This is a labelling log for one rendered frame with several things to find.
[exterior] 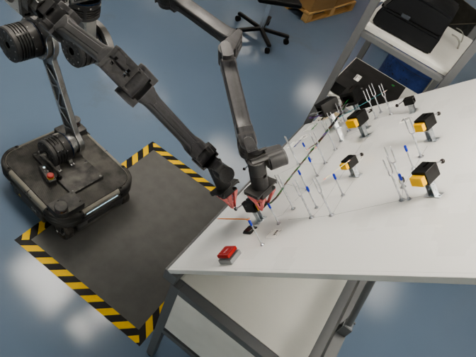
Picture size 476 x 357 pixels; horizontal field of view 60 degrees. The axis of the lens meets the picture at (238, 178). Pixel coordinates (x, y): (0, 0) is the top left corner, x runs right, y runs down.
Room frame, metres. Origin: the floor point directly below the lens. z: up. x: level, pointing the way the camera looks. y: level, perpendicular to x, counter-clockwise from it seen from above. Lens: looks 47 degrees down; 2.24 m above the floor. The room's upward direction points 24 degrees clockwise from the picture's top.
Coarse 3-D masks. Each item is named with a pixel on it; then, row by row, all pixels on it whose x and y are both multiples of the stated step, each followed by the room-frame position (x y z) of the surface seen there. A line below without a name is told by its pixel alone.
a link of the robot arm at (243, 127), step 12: (228, 48) 1.28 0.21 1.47; (228, 60) 1.26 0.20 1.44; (228, 72) 1.22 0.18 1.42; (228, 84) 1.18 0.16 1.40; (240, 84) 1.19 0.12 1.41; (228, 96) 1.15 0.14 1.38; (240, 96) 1.15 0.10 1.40; (240, 108) 1.10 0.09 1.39; (240, 120) 1.06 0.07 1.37; (240, 132) 1.01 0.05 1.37; (252, 132) 1.03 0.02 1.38; (240, 144) 0.98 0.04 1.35; (240, 156) 0.99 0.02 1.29
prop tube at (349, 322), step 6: (366, 282) 0.74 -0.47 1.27; (372, 282) 0.73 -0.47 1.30; (366, 288) 0.73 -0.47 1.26; (360, 294) 0.74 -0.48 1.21; (366, 294) 0.73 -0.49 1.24; (360, 300) 0.73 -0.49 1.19; (354, 306) 0.73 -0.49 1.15; (360, 306) 0.72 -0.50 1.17; (354, 312) 0.72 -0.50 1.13; (348, 318) 0.73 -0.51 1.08; (354, 318) 0.72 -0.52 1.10; (348, 324) 0.72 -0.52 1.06
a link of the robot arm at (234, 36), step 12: (180, 0) 1.46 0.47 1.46; (180, 12) 1.45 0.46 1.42; (192, 12) 1.42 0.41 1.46; (204, 12) 1.44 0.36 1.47; (204, 24) 1.40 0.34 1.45; (216, 24) 1.40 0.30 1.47; (216, 36) 1.38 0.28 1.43; (228, 36) 1.35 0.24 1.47; (240, 36) 1.36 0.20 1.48; (240, 48) 1.39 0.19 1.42
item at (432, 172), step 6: (426, 162) 0.94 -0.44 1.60; (432, 162) 0.93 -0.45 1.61; (438, 162) 0.96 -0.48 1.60; (444, 162) 0.97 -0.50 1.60; (420, 168) 0.92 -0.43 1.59; (426, 168) 0.91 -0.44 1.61; (432, 168) 0.91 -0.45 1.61; (414, 174) 0.90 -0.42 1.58; (420, 174) 0.89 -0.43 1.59; (426, 174) 0.89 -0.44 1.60; (432, 174) 0.90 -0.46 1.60; (438, 174) 0.92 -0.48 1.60; (426, 180) 0.88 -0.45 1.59; (432, 180) 0.89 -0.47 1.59; (426, 186) 0.91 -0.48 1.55; (432, 186) 0.90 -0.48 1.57; (432, 192) 0.91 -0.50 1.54; (438, 192) 0.91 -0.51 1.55
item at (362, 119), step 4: (364, 108) 1.50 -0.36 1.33; (356, 112) 1.49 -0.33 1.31; (360, 112) 1.47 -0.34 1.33; (364, 112) 1.48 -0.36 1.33; (348, 116) 1.46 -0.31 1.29; (352, 116) 1.45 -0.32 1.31; (356, 116) 1.44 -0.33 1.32; (360, 116) 1.45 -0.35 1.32; (364, 116) 1.47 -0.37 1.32; (360, 120) 1.44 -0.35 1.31; (364, 120) 1.46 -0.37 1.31; (360, 124) 1.43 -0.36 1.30; (360, 128) 1.46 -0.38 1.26; (364, 128) 1.46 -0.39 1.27; (360, 132) 1.46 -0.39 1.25; (364, 132) 1.45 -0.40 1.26; (364, 136) 1.45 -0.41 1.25; (368, 136) 1.44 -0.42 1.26
